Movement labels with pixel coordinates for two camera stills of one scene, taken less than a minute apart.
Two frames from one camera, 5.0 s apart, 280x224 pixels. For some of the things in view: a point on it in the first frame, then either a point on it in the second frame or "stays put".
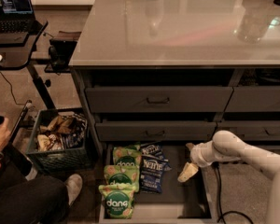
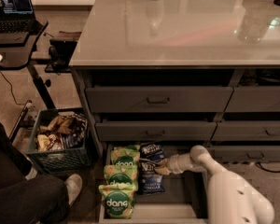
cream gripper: (197, 156) -> (175, 164)
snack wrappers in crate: (65, 131) stays put
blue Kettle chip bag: (151, 174) stays put
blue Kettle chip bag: (156, 151) stays put
